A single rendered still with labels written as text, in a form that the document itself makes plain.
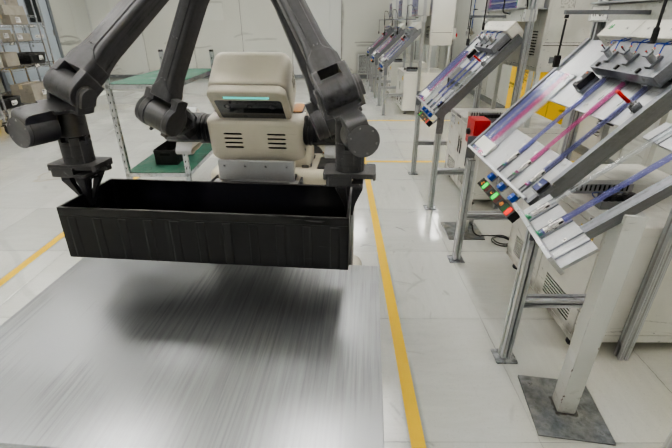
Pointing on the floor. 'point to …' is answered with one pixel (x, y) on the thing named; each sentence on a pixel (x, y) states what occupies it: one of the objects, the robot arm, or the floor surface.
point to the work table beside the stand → (195, 358)
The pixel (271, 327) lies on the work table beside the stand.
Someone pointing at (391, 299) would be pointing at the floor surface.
